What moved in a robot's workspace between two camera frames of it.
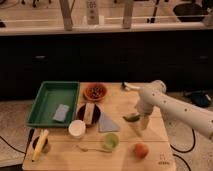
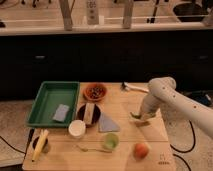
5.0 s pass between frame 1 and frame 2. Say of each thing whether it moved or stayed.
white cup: stayed
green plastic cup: stayed
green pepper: moved
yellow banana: stayed
